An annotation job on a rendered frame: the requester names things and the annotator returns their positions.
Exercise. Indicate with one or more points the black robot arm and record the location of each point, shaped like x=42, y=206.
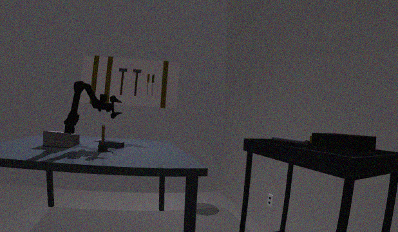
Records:
x=73, y=116

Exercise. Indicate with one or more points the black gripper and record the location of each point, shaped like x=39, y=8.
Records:
x=113, y=99

